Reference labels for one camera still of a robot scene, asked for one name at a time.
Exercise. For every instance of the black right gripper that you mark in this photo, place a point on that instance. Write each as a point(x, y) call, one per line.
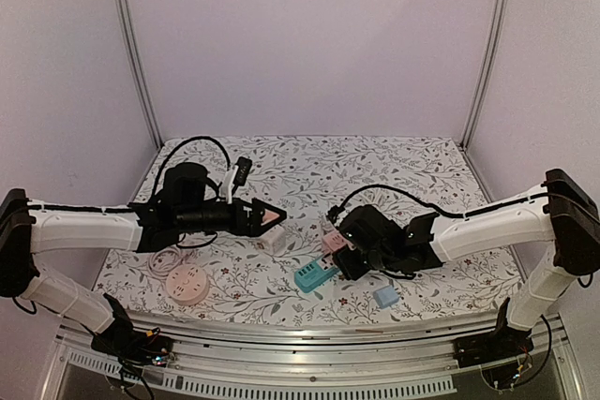
point(358, 255)

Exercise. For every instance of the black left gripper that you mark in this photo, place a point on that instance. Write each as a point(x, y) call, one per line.
point(250, 226)

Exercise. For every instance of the pink cube socket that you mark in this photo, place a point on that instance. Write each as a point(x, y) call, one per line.
point(334, 241)

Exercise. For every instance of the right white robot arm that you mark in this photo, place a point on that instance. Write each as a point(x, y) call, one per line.
point(557, 212)

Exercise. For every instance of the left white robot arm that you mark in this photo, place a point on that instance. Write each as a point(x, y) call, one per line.
point(29, 228)

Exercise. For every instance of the small blue plug adapter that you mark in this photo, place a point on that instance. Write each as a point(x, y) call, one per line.
point(385, 297)

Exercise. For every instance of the white cube socket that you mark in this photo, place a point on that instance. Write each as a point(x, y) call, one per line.
point(272, 241)

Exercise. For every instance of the floral table mat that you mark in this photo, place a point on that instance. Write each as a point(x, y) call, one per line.
point(305, 176)

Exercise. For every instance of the teal power strip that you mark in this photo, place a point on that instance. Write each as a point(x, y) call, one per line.
point(315, 273)

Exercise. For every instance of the round pink socket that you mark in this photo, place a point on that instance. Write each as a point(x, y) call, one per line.
point(187, 284)

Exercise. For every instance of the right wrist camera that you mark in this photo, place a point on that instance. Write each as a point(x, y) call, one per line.
point(335, 214)

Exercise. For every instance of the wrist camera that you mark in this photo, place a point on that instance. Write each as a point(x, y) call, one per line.
point(335, 214)
point(234, 177)

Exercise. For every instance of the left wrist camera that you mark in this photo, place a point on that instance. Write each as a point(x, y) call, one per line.
point(234, 177)

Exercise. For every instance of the aluminium front rail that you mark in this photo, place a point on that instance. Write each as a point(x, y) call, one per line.
point(404, 360)

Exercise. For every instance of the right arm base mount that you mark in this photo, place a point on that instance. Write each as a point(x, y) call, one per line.
point(501, 343)

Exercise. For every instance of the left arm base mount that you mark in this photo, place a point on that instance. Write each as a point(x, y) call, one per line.
point(134, 350)

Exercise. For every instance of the left aluminium frame post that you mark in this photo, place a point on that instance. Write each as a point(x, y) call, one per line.
point(137, 71)

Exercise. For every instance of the aluminium frame post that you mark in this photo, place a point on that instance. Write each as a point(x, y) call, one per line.
point(137, 71)
point(494, 37)

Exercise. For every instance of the right aluminium frame post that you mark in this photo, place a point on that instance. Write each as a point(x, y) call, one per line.
point(494, 37)

